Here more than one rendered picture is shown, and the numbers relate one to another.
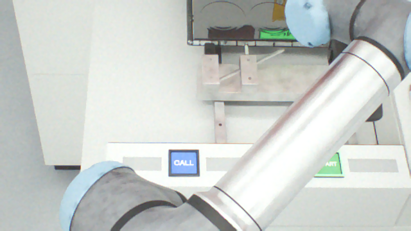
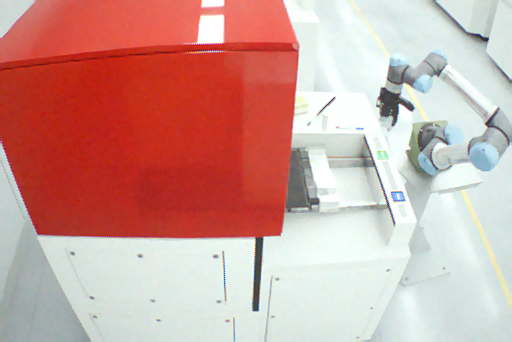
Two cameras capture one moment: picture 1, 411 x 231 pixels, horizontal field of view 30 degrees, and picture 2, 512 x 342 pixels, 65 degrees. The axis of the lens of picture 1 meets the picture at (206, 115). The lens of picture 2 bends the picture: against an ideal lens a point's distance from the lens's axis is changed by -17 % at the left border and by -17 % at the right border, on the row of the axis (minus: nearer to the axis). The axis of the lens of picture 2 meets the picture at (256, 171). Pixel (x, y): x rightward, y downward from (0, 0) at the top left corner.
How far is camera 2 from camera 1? 1.90 m
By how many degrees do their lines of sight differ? 58
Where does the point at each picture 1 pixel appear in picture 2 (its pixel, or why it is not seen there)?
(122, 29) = (285, 251)
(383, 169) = (377, 141)
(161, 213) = (498, 122)
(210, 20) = (292, 200)
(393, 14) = (437, 57)
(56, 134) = not seen: outside the picture
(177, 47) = (295, 227)
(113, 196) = (495, 137)
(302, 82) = (323, 171)
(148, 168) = (403, 209)
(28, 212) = not seen: outside the picture
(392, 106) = (343, 136)
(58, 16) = not seen: hidden behind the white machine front
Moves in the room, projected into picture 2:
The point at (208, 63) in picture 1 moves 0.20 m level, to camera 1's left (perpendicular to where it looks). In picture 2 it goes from (326, 199) to (329, 237)
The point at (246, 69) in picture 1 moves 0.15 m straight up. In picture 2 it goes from (326, 185) to (331, 157)
